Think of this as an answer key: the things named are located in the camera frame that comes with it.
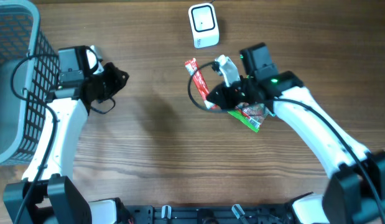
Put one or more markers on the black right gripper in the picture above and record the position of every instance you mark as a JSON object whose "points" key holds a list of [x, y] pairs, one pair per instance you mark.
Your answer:
{"points": [[223, 100]]}

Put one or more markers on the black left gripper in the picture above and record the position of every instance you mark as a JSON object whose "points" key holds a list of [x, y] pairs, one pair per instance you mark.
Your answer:
{"points": [[120, 79]]}

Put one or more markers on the green candy bag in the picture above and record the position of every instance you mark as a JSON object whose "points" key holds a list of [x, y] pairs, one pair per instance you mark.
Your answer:
{"points": [[251, 116]]}

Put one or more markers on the red stick sachet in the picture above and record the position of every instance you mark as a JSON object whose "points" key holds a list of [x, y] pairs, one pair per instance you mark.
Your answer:
{"points": [[200, 83]]}

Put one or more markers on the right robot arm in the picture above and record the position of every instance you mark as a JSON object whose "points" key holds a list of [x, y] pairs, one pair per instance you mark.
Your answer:
{"points": [[356, 190]]}

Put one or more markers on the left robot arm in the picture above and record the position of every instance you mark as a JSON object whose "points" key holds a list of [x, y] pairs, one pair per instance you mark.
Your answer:
{"points": [[46, 193]]}

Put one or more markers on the white barcode scanner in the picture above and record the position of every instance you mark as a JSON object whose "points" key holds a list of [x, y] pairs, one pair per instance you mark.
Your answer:
{"points": [[204, 25]]}

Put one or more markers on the grey plastic mesh basket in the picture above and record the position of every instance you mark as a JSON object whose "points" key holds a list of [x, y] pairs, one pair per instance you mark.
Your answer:
{"points": [[28, 70]]}

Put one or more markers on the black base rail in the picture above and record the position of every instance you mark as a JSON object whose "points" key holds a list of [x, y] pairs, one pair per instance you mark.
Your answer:
{"points": [[261, 214]]}

